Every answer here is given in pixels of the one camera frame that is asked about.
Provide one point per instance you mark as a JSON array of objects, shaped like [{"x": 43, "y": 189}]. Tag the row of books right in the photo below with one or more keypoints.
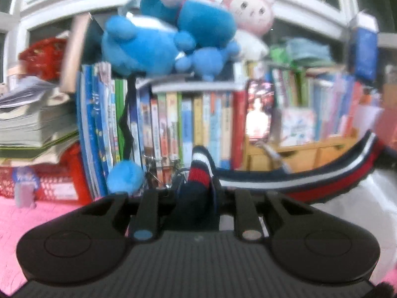
[{"x": 340, "y": 102}]

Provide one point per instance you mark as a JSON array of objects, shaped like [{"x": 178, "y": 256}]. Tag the blue whale plush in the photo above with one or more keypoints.
[{"x": 144, "y": 44}]

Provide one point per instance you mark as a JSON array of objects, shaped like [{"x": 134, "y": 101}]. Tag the row of books left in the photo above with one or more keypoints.
[{"x": 121, "y": 120}]

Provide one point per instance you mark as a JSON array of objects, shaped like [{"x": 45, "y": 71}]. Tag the white patterned small box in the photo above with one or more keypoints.
[{"x": 297, "y": 126}]

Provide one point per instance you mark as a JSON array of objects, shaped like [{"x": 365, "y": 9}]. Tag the stack of papers and books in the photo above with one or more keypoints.
[{"x": 38, "y": 123}]

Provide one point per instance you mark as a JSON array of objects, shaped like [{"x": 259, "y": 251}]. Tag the folded teal towel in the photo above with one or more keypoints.
[{"x": 303, "y": 52}]

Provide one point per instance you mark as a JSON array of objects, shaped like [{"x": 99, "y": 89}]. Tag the white and navy jacket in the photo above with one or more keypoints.
[{"x": 356, "y": 187}]

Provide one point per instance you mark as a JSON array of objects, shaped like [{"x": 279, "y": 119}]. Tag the round blue tag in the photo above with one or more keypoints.
[{"x": 26, "y": 183}]

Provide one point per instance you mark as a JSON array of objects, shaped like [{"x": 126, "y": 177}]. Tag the blue plush ball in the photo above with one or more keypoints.
[{"x": 125, "y": 176}]

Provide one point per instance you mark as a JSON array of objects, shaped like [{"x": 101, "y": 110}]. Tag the wooden drawer organizer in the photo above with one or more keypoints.
[{"x": 269, "y": 156}]

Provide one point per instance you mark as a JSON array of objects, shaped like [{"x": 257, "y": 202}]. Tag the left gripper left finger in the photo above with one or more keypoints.
[{"x": 150, "y": 210}]

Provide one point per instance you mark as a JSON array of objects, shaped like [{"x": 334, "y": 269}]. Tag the miniature bicycle model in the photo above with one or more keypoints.
[{"x": 159, "y": 176}]

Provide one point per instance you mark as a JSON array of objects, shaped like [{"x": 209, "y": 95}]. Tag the pink white bunny plush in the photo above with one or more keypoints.
[{"x": 254, "y": 19}]

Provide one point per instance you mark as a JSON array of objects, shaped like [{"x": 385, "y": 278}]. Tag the row of books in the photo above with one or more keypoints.
[
  {"x": 340, "y": 102},
  {"x": 121, "y": 120}
]

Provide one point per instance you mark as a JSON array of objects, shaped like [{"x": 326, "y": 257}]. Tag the blue doraemon plush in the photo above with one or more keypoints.
[{"x": 209, "y": 23}]

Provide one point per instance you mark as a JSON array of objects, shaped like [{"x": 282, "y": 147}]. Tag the pink bunny pattern blanket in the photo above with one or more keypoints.
[{"x": 14, "y": 223}]

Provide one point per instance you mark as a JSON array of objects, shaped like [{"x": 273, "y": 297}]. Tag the blue cardboard box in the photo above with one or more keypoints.
[{"x": 363, "y": 50}]

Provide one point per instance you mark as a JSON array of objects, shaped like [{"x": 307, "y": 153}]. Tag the red basket upper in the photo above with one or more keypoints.
[{"x": 43, "y": 59}]

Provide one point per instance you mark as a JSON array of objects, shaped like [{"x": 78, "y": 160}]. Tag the smartphone with lit screen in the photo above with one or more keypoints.
[{"x": 260, "y": 105}]

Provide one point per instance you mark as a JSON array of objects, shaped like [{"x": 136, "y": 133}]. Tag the brown cardboard box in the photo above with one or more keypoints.
[{"x": 389, "y": 95}]

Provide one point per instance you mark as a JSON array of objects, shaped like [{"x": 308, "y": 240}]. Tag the green ball toy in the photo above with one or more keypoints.
[{"x": 278, "y": 54}]

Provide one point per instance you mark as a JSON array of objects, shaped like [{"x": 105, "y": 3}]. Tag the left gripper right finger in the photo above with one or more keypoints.
[{"x": 239, "y": 205}]

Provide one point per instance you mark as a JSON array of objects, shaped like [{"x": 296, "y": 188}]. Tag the red plastic crate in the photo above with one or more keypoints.
[{"x": 64, "y": 181}]

